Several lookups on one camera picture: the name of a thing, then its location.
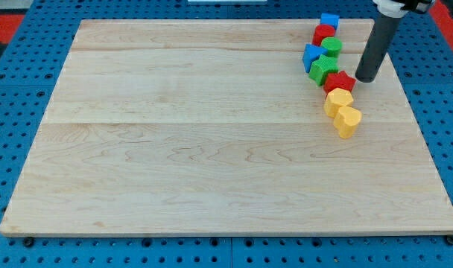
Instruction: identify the blue triangle block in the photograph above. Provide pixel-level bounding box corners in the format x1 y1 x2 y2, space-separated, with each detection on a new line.
302 43 327 73

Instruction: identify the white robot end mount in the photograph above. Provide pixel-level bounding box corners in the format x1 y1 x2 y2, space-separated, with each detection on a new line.
372 0 435 19

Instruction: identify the red star block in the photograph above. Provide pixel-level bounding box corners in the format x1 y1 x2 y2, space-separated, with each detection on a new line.
323 71 356 94

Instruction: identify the green star block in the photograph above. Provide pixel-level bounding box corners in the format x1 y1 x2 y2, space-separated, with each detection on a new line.
308 55 338 86

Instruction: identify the yellow hexagon block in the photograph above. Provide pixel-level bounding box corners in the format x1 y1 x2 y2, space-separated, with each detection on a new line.
323 88 354 118

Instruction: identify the green cylinder block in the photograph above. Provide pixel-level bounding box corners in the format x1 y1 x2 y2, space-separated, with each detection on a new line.
321 37 343 58

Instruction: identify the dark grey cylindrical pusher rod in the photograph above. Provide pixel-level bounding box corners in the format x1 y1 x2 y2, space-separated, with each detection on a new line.
355 14 402 83

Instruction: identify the yellow heart block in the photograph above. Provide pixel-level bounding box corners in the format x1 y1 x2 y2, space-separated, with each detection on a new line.
333 106 362 138

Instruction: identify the blue cube block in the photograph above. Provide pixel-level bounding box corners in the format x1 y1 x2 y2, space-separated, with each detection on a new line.
320 13 340 30

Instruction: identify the red cylinder block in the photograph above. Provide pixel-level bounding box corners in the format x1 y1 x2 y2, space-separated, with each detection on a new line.
311 24 335 46

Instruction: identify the light wooden board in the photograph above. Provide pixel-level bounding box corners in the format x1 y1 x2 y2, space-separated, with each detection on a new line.
0 19 453 237

